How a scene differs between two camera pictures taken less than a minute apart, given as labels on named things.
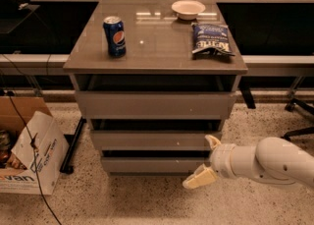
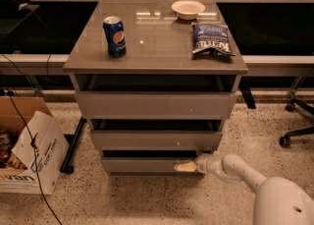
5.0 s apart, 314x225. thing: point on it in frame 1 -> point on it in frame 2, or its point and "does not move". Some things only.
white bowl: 187,9 does not move
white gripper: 221,160 -> 203,163
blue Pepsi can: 114,28 does not move
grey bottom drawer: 152,165 does not move
